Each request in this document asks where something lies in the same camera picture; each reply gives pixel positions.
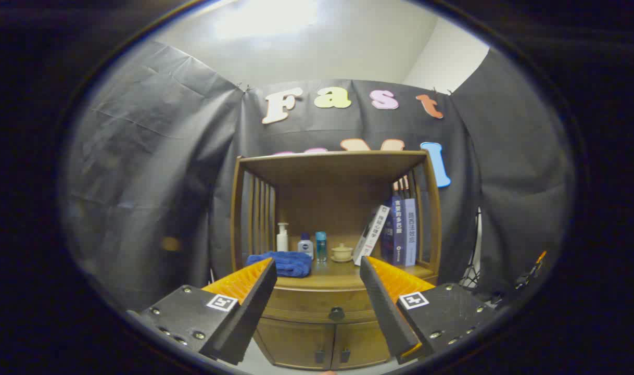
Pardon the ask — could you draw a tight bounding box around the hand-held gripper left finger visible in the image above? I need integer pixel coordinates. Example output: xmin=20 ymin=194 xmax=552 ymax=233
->
xmin=127 ymin=257 xmax=277 ymax=365

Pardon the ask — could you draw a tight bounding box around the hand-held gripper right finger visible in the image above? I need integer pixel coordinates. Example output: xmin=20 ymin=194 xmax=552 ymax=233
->
xmin=360 ymin=256 xmax=497 ymax=364

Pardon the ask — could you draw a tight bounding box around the wooden cabinet door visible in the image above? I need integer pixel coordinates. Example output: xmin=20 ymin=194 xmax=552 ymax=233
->
xmin=332 ymin=320 xmax=393 ymax=369
xmin=255 ymin=318 xmax=336 ymax=370

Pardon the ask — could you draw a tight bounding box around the wooden countertop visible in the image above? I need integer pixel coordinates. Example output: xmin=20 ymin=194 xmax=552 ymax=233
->
xmin=244 ymin=258 xmax=436 ymax=290

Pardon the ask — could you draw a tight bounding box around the wooden cabinet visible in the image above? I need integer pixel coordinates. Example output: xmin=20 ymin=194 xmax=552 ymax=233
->
xmin=230 ymin=150 xmax=442 ymax=371

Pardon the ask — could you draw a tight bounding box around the blue folded towel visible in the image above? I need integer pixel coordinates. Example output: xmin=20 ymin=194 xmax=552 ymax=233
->
xmin=246 ymin=251 xmax=313 ymax=278

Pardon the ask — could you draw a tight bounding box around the white book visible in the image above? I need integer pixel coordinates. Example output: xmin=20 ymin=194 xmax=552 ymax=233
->
xmin=352 ymin=204 xmax=390 ymax=266

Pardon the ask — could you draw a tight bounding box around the light blue book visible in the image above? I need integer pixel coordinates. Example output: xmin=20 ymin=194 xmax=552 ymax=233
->
xmin=403 ymin=198 xmax=417 ymax=267

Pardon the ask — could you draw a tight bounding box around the dark blue book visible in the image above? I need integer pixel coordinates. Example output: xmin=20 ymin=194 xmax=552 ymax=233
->
xmin=381 ymin=196 xmax=406 ymax=265

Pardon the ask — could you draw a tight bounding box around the black backdrop stand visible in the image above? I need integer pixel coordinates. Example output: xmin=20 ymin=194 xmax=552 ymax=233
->
xmin=459 ymin=207 xmax=483 ymax=290

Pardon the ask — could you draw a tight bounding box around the black and orange device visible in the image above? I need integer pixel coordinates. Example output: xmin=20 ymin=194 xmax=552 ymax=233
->
xmin=486 ymin=250 xmax=549 ymax=308

